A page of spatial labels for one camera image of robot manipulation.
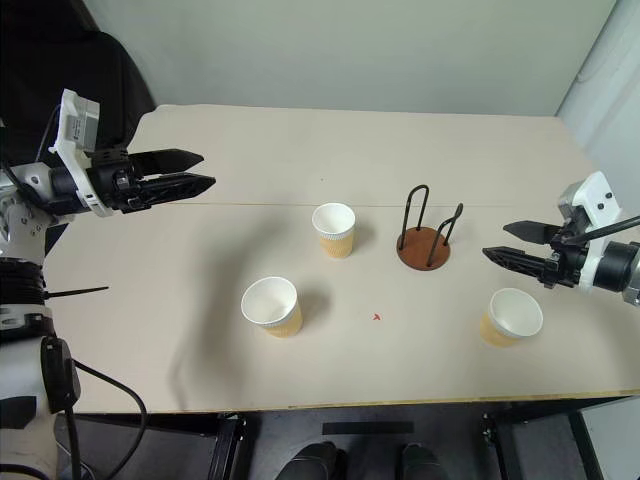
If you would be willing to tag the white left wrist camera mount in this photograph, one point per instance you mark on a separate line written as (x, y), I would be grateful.
(75, 125)

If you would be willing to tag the tan and white paper cup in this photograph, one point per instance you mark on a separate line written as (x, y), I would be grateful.
(336, 240)
(515, 312)
(280, 325)

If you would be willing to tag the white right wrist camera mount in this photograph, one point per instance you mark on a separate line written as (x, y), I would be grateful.
(595, 195)

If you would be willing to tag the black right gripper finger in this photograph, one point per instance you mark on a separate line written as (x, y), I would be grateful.
(535, 231)
(520, 262)

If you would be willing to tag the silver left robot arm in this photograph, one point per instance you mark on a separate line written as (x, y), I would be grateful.
(27, 200)

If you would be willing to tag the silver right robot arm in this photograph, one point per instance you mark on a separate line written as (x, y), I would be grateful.
(617, 265)

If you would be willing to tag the black metal table leg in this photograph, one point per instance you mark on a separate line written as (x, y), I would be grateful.
(230, 445)
(500, 445)

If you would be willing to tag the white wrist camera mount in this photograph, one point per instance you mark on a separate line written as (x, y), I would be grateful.
(595, 195)
(75, 125)

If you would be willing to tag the black zip tie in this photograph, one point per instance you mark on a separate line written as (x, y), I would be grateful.
(75, 292)

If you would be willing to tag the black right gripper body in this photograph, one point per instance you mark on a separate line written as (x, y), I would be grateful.
(567, 260)

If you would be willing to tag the black tape strip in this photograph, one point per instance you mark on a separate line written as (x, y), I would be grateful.
(367, 428)

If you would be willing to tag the white wall pipe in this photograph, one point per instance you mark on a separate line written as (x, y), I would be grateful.
(607, 40)

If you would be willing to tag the black fabric chair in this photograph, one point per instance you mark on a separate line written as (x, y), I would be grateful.
(75, 60)

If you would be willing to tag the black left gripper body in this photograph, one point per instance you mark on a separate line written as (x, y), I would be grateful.
(117, 182)

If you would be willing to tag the dark rounded shape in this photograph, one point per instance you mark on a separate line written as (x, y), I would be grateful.
(312, 462)
(420, 462)

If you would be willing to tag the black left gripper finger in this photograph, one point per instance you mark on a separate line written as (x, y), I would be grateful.
(170, 161)
(180, 187)

